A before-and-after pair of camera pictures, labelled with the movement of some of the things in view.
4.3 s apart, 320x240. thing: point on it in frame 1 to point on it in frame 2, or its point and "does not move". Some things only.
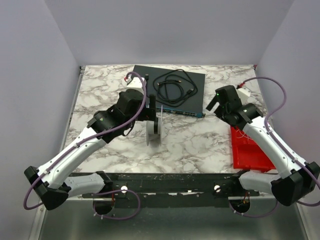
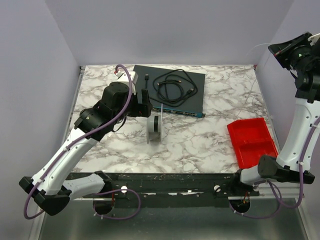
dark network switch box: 177,92 does not move
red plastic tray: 246,153 does not move
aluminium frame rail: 72,105 does not move
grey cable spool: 154,127 does not move
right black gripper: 217,103 to 283,53
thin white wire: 241,137 to 253,48
